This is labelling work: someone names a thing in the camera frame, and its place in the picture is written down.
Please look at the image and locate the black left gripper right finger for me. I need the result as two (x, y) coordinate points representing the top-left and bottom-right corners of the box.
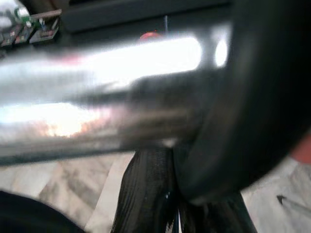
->
(184, 191), (257, 233)

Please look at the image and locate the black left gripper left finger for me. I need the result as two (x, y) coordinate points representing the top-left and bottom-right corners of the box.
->
(113, 149), (176, 233)

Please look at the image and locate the black plastic hanger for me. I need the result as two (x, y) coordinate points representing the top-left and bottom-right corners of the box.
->
(173, 0), (311, 206)

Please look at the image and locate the red plastic bin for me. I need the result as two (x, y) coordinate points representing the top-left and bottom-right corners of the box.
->
(291, 143), (311, 166)

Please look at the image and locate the black printed T-shirt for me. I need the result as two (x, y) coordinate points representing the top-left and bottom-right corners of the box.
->
(0, 190), (85, 233)

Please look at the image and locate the steel clothes rack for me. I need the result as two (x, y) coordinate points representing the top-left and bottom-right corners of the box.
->
(0, 33), (311, 219)

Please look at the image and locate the black TV cabinet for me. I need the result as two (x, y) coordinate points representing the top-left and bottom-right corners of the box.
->
(58, 0), (234, 33)

